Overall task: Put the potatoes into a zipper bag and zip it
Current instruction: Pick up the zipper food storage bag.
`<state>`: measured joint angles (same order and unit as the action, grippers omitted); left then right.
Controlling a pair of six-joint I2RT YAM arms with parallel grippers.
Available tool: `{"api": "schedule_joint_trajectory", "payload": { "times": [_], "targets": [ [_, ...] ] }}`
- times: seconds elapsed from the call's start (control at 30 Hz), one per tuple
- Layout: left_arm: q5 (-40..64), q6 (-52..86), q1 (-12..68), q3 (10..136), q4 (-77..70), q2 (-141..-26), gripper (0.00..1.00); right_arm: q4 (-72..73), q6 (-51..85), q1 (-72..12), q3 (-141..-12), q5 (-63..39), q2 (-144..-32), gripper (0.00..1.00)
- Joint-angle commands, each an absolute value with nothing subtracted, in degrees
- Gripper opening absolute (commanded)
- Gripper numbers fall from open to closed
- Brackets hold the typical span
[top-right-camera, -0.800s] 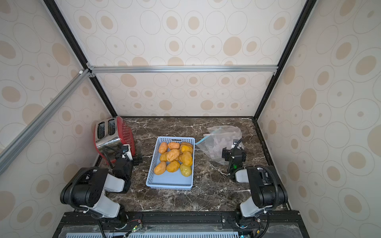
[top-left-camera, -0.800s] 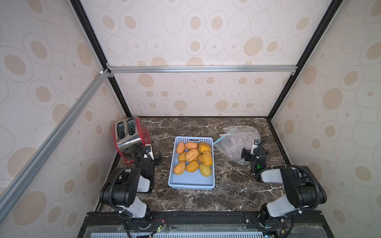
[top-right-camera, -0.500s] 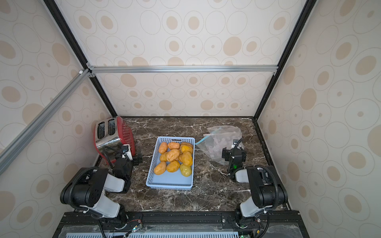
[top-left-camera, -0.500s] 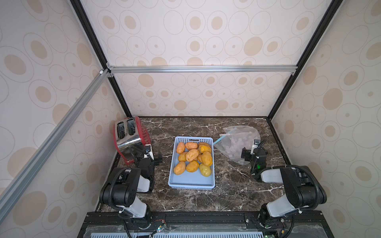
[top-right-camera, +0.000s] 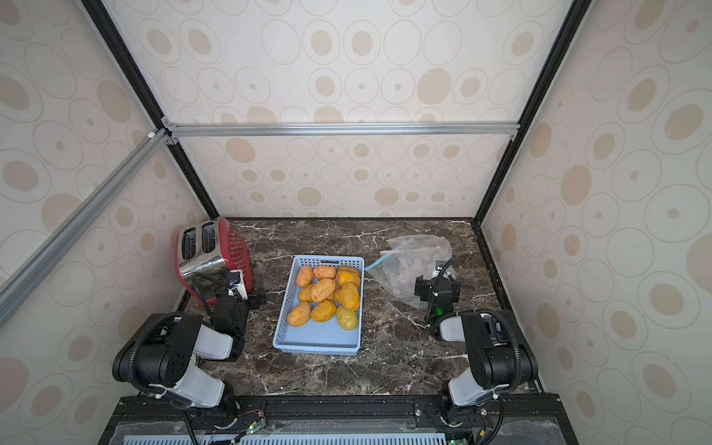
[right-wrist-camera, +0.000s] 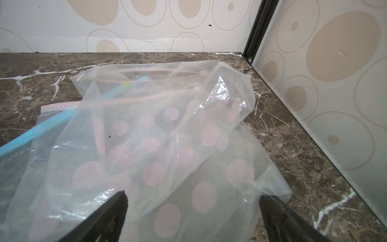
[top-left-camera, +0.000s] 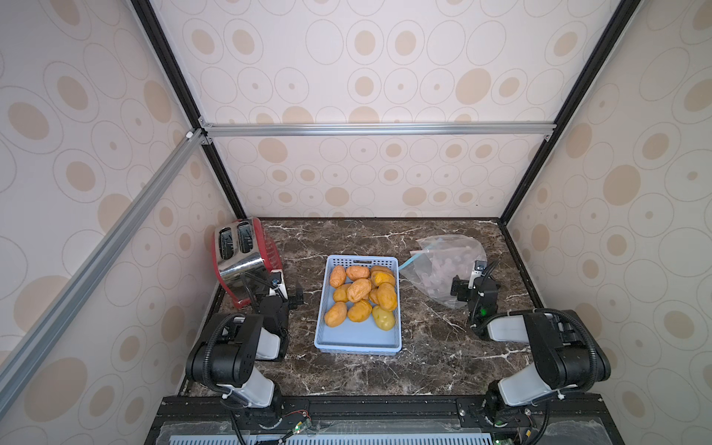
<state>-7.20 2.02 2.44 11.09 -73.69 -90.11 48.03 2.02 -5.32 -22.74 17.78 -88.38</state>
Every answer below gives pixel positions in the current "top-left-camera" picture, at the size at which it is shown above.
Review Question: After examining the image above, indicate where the orange potato mid left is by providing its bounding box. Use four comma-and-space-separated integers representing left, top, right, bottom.
333, 284, 350, 303

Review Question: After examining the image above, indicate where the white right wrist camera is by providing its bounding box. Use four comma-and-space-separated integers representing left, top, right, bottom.
468, 260, 488, 289

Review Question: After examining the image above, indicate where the silver aluminium rail back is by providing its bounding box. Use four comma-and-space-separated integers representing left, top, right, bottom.
204, 122, 556, 138

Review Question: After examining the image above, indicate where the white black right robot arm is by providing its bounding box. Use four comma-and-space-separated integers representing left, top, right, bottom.
451, 274, 612, 426

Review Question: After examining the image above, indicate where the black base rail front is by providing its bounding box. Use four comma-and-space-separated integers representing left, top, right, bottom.
145, 394, 623, 444

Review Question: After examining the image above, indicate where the clear zipper bag blue strip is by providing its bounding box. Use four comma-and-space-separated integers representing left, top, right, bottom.
399, 235, 487, 309

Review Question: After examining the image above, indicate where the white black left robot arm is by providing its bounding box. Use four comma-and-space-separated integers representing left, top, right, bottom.
185, 270, 303, 411

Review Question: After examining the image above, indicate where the silver aluminium rail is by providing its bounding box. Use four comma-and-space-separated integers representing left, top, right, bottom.
204, 122, 556, 138
1, 128, 206, 415

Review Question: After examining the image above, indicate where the light blue plastic basket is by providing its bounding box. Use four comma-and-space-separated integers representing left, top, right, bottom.
314, 255, 402, 355

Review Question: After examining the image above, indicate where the silver aluminium rail left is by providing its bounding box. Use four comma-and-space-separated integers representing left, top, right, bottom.
1, 128, 206, 415

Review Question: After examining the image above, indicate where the red and chrome toaster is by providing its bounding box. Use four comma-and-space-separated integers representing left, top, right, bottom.
211, 217, 287, 309

